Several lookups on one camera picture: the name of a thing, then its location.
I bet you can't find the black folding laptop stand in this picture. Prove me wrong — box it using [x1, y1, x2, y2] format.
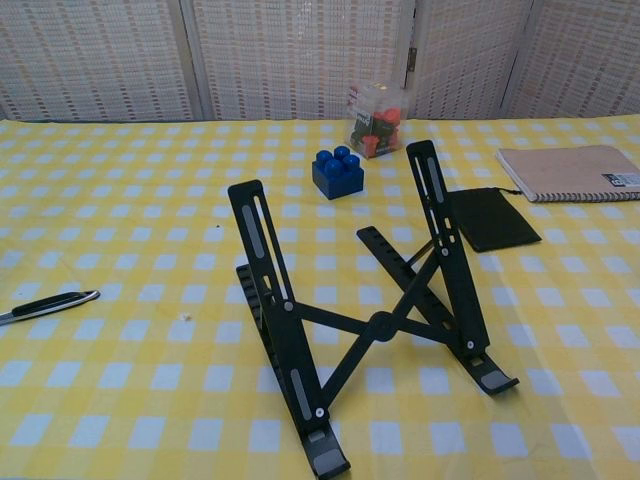
[227, 140, 521, 480]

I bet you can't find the yellow checked tablecloth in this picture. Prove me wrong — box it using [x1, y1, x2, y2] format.
[0, 115, 640, 480]

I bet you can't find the beige woven folding screen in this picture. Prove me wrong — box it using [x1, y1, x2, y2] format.
[0, 0, 640, 122]

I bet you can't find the black drawstring pouch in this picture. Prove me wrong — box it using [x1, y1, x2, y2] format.
[446, 186, 543, 254]

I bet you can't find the kraft spiral notebook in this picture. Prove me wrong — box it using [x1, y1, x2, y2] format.
[495, 144, 640, 204]

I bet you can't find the blue toy building block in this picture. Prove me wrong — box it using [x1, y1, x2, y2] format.
[312, 145, 362, 201]

